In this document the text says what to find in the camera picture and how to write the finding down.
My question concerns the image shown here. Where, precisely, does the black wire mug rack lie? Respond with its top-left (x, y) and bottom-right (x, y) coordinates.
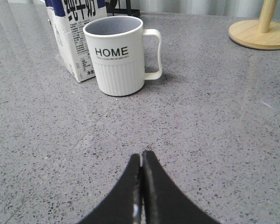
top-left (105, 0), bottom-right (140, 17)

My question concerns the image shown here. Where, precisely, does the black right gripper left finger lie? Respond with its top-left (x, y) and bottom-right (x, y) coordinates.
top-left (79, 154), bottom-right (142, 224)

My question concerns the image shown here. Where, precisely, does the white HOME cup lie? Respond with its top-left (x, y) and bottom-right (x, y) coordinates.
top-left (83, 15), bottom-right (162, 97)

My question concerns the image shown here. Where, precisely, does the wooden paper towel holder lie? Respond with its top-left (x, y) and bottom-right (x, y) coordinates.
top-left (229, 0), bottom-right (280, 50)

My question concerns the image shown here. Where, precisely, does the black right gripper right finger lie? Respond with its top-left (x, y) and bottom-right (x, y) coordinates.
top-left (142, 151), bottom-right (218, 224)

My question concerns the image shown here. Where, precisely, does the blue white milk carton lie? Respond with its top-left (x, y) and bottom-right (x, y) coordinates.
top-left (45, 0), bottom-right (107, 83)

